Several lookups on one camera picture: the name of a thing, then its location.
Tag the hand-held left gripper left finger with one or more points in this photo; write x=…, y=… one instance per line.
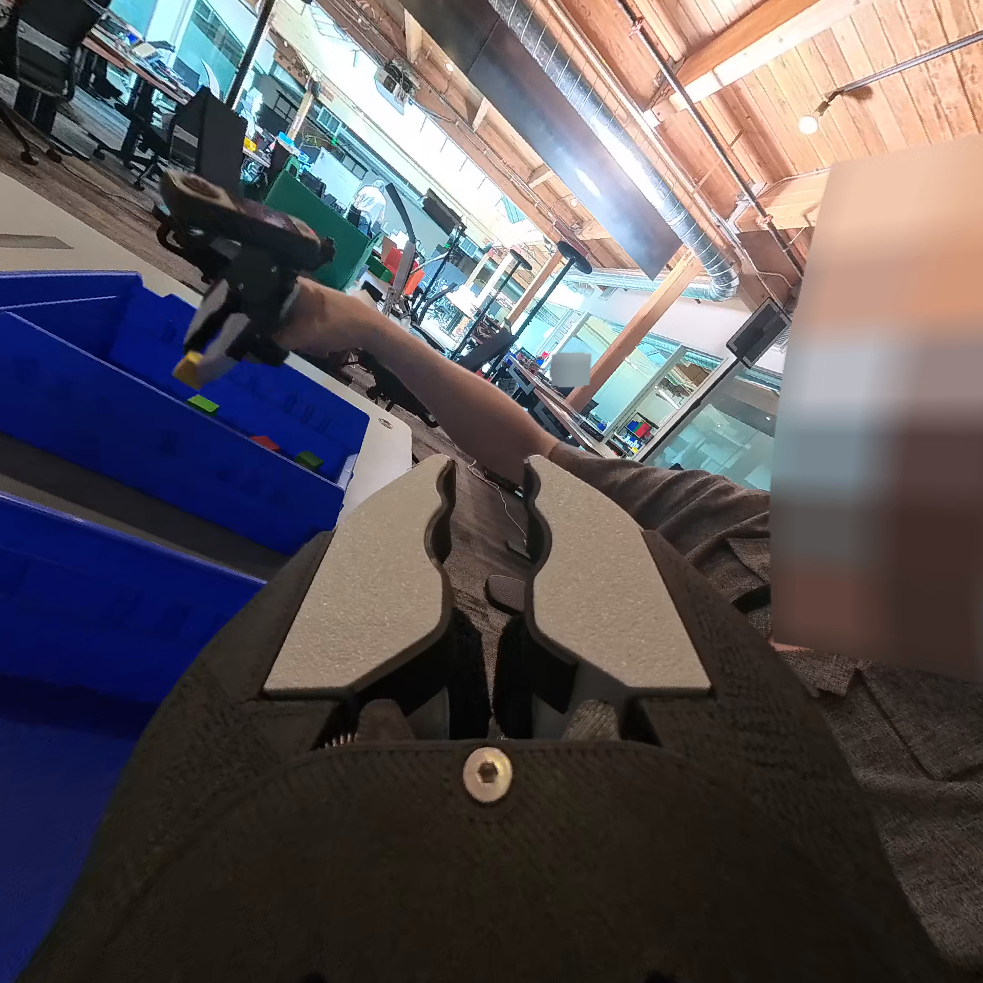
x=361, y=599

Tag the green partition board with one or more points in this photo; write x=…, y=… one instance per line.
x=338, y=230

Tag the blue plastic bin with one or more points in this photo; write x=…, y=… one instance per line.
x=115, y=430
x=77, y=614

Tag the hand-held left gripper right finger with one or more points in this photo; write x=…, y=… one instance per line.
x=614, y=599

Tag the wall-mounted black screen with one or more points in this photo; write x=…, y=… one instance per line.
x=759, y=332

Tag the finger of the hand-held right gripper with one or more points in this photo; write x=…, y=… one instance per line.
x=206, y=315
x=224, y=349

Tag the yellow cube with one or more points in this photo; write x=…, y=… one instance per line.
x=188, y=368

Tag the metal ventilation duct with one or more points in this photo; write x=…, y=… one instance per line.
x=668, y=200

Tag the hanging light bulb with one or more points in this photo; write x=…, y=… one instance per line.
x=809, y=123

